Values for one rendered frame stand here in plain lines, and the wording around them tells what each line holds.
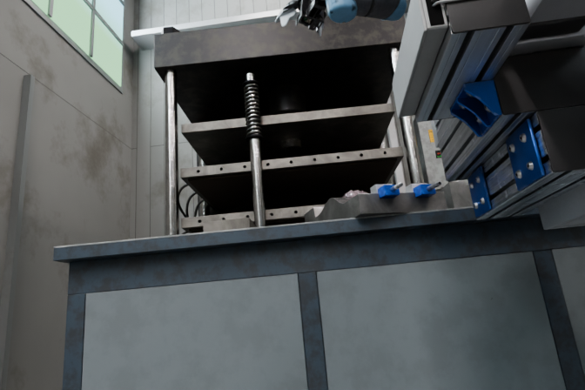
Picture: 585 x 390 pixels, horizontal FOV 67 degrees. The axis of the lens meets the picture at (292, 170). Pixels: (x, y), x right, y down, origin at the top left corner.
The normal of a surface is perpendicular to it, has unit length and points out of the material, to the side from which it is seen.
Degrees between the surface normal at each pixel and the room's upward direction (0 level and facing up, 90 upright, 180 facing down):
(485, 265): 90
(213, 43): 90
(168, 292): 90
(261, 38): 90
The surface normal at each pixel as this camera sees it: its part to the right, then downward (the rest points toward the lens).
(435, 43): 0.09, 0.95
